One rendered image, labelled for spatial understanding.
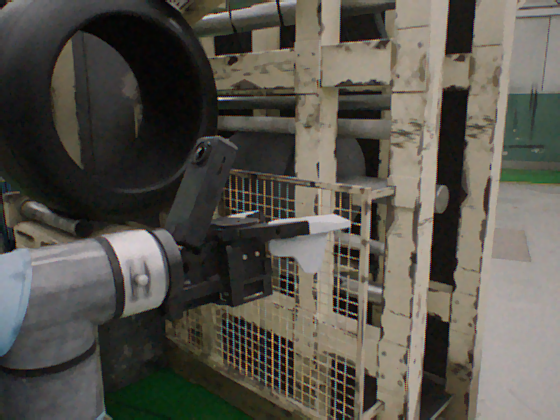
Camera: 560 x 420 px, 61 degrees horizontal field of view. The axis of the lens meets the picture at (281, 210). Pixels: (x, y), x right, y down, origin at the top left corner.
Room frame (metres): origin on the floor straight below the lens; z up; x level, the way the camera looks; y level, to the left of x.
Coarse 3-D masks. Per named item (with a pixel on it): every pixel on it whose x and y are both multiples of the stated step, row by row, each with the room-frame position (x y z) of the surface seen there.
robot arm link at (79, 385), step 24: (72, 360) 0.35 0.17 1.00; (96, 360) 0.37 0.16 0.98; (0, 384) 0.37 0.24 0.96; (24, 384) 0.33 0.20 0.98; (48, 384) 0.33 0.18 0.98; (72, 384) 0.34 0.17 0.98; (96, 384) 0.37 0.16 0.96; (0, 408) 0.36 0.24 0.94; (24, 408) 0.33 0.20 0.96; (48, 408) 0.33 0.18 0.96; (72, 408) 0.34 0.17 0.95; (96, 408) 0.36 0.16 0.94
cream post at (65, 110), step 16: (64, 48) 1.49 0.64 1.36; (64, 64) 1.48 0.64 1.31; (64, 80) 1.48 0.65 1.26; (64, 96) 1.48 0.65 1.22; (64, 112) 1.47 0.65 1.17; (64, 128) 1.47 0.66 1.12; (64, 144) 1.47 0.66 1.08; (80, 144) 1.51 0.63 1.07; (80, 160) 1.50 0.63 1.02; (96, 336) 1.50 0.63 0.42
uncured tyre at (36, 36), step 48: (48, 0) 1.09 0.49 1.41; (96, 0) 1.14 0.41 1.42; (144, 0) 1.23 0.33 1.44; (0, 48) 1.04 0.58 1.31; (48, 48) 1.05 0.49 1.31; (144, 48) 1.53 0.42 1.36; (192, 48) 1.33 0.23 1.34; (0, 96) 1.01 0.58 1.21; (48, 96) 1.04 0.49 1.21; (144, 96) 1.55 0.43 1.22; (192, 96) 1.50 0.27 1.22; (0, 144) 1.04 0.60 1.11; (48, 144) 1.04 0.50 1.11; (144, 144) 1.53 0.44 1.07; (192, 144) 1.34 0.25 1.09; (48, 192) 1.07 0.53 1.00; (96, 192) 1.11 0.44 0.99; (144, 192) 1.20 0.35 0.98
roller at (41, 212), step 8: (24, 208) 1.32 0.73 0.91; (32, 208) 1.29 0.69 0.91; (40, 208) 1.27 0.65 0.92; (48, 208) 1.25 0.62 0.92; (32, 216) 1.29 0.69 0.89; (40, 216) 1.25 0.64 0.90; (48, 216) 1.21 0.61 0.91; (56, 216) 1.19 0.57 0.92; (64, 216) 1.17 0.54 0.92; (72, 216) 1.16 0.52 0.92; (48, 224) 1.22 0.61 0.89; (56, 224) 1.18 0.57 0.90; (64, 224) 1.15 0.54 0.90; (72, 224) 1.12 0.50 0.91; (80, 224) 1.11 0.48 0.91; (88, 224) 1.13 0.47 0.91; (72, 232) 1.12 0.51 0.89; (80, 232) 1.11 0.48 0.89; (88, 232) 1.13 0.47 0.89
